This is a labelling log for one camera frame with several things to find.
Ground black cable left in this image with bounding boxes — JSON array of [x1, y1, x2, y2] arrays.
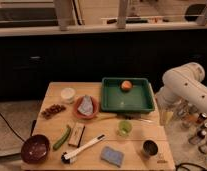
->
[[0, 109, 26, 143]]

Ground white dish brush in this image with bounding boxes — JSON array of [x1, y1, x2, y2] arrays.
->
[[61, 134, 105, 164]]

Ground black cable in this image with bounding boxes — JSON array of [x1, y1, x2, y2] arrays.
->
[[175, 162, 207, 171], [0, 109, 26, 143]]

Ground orange plate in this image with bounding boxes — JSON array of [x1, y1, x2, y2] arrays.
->
[[72, 96, 99, 120]]

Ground dark purple bowl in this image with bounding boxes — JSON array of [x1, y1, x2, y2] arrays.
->
[[21, 134, 50, 164]]

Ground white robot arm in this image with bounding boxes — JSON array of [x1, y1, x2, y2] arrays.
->
[[155, 62, 207, 125]]

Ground green plastic cup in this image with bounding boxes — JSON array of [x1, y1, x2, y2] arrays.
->
[[118, 120, 132, 137]]

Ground black cable right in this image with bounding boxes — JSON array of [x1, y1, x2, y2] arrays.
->
[[175, 162, 207, 171]]

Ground white small cup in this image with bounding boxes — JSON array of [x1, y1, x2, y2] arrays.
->
[[61, 88, 76, 104]]

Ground dark metal cup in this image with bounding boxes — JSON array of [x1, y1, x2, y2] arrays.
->
[[142, 140, 158, 158]]

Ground wooden table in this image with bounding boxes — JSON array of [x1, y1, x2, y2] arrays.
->
[[21, 82, 175, 171]]

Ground knife with wooden handle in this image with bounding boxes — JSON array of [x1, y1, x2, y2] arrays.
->
[[95, 114, 153, 123]]

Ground blue sponge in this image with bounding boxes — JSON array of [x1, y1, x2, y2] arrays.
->
[[100, 146, 124, 167]]

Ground orange fruit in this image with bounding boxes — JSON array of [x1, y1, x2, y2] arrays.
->
[[121, 80, 133, 91]]

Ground green cucumber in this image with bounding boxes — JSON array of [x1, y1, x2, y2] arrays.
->
[[53, 125, 71, 151]]

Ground green plastic tray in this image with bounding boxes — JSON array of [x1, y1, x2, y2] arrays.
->
[[101, 77, 155, 113]]

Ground spice bottle rack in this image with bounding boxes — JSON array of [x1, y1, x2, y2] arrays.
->
[[177, 104, 207, 145]]

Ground grey crumpled cloth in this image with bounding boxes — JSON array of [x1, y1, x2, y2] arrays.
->
[[78, 95, 93, 116]]

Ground wooden block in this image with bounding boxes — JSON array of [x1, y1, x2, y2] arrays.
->
[[68, 122, 85, 147]]

